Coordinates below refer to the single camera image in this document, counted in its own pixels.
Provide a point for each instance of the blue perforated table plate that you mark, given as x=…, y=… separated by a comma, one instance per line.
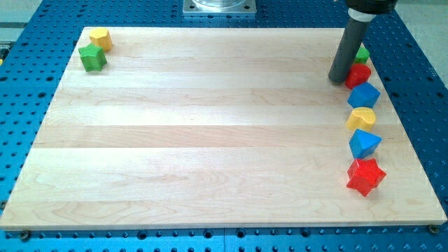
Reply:
x=35, y=64

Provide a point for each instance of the blue cube block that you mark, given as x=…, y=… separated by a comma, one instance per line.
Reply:
x=363, y=95

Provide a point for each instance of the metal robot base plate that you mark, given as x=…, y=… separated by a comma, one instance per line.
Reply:
x=219, y=6

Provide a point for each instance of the green star block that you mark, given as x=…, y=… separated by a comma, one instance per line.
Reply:
x=92, y=57

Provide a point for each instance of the red round block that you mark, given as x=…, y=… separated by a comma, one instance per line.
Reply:
x=358, y=74

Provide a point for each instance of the yellow hexagon block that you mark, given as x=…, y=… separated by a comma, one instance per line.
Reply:
x=101, y=37

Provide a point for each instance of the wooden board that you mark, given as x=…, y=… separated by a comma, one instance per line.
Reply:
x=211, y=128

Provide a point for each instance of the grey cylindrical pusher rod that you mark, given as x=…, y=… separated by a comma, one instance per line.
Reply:
x=349, y=44

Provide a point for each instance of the black robot arm end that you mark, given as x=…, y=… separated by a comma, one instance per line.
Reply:
x=375, y=7

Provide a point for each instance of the yellow heart block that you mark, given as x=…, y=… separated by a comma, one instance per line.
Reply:
x=362, y=118

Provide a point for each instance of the red star block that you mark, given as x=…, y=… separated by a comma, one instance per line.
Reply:
x=364, y=175

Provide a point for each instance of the green circle block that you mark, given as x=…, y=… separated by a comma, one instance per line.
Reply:
x=362, y=56

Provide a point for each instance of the blue triangle block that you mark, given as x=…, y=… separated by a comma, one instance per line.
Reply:
x=363, y=144

